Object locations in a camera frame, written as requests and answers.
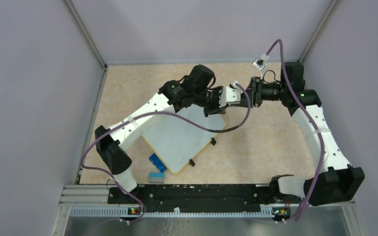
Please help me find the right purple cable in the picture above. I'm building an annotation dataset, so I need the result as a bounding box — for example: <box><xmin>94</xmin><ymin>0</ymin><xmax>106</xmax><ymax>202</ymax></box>
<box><xmin>265</xmin><ymin>39</ymin><xmax>327</xmax><ymax>224</ymax></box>

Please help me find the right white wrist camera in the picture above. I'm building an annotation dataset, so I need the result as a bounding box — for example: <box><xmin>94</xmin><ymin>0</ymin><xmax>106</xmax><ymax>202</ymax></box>
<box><xmin>252</xmin><ymin>53</ymin><xmax>269</xmax><ymax>74</ymax></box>

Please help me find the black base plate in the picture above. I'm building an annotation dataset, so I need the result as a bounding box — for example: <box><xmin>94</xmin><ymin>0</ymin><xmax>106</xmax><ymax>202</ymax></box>
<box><xmin>107</xmin><ymin>183</ymin><xmax>302</xmax><ymax>214</ymax></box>

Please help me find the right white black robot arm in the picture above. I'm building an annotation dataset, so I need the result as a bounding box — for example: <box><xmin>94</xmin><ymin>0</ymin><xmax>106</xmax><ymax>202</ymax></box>
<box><xmin>246</xmin><ymin>62</ymin><xmax>365</xmax><ymax>206</ymax></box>

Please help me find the whiteboard wire stand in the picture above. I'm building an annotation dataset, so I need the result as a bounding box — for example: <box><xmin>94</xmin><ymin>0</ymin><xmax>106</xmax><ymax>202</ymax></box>
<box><xmin>189</xmin><ymin>137</ymin><xmax>217</xmax><ymax>167</ymax></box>

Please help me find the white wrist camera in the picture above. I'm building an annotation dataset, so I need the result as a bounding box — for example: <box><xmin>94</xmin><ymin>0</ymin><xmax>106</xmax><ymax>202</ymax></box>
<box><xmin>220</xmin><ymin>81</ymin><xmax>243</xmax><ymax>107</ymax></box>
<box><xmin>252</xmin><ymin>53</ymin><xmax>269</xmax><ymax>74</ymax></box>

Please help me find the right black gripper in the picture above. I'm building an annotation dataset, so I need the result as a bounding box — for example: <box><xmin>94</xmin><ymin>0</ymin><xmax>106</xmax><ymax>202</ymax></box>
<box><xmin>230</xmin><ymin>77</ymin><xmax>286</xmax><ymax>108</ymax></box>

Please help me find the white slotted cable duct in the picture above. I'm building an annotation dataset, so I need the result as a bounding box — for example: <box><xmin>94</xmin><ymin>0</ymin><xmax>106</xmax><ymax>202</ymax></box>
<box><xmin>70</xmin><ymin>206</ymin><xmax>274</xmax><ymax>218</ymax></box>

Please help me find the yellow framed whiteboard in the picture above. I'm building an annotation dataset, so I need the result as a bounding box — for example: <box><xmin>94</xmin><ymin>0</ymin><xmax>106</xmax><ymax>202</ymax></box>
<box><xmin>142</xmin><ymin>105</ymin><xmax>226</xmax><ymax>174</ymax></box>

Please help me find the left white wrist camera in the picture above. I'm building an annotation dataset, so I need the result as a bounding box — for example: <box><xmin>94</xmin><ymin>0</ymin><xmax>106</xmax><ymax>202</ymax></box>
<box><xmin>220</xmin><ymin>81</ymin><xmax>243</xmax><ymax>107</ymax></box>

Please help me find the grey blue toy brick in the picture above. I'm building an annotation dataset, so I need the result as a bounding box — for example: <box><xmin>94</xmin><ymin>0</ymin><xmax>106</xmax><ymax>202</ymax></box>
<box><xmin>148</xmin><ymin>172</ymin><xmax>165</xmax><ymax>184</ymax></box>

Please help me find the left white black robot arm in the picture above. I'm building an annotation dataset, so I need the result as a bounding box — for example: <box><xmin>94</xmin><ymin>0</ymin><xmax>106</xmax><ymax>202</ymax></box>
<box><xmin>95</xmin><ymin>64</ymin><xmax>227</xmax><ymax>203</ymax></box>

